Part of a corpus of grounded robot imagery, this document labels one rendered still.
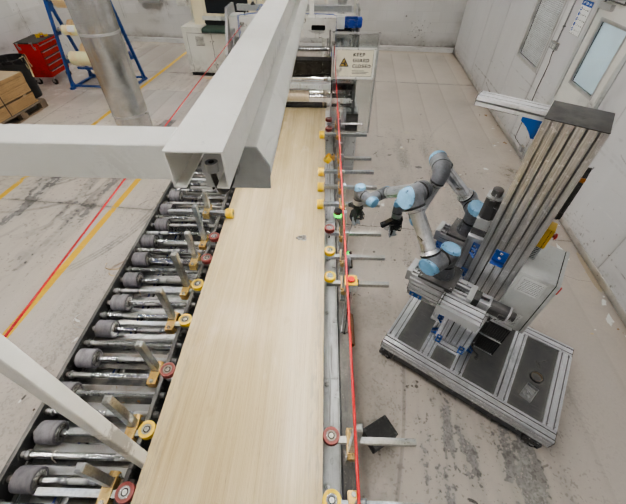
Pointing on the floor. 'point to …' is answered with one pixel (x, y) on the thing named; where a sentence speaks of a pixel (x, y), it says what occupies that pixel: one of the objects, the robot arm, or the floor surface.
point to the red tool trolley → (42, 56)
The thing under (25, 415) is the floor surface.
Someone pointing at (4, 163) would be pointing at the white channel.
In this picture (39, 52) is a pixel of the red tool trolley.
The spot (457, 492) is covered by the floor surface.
